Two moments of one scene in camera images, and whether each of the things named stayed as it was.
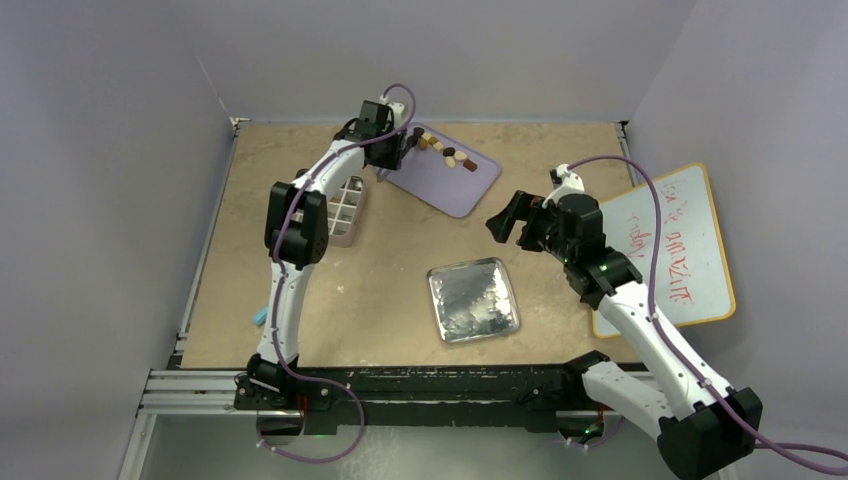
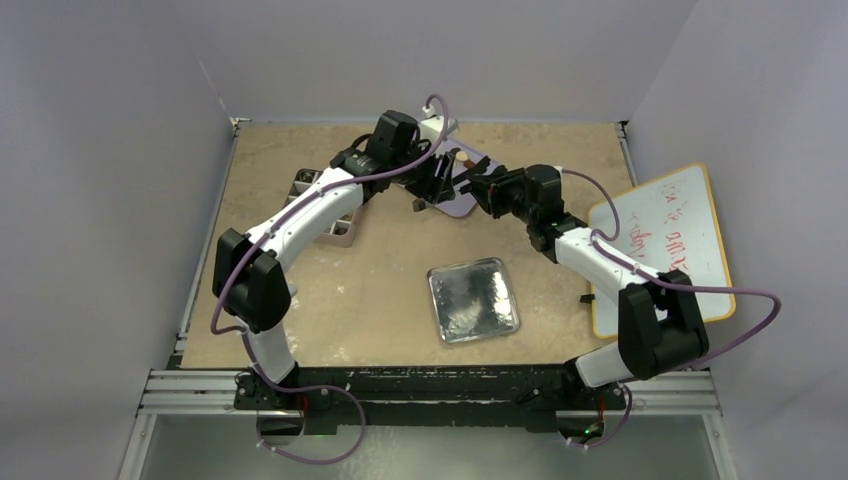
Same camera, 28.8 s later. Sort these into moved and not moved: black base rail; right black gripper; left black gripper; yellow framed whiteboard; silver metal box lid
Moved: left black gripper; right black gripper
Not moved: silver metal box lid; yellow framed whiteboard; black base rail
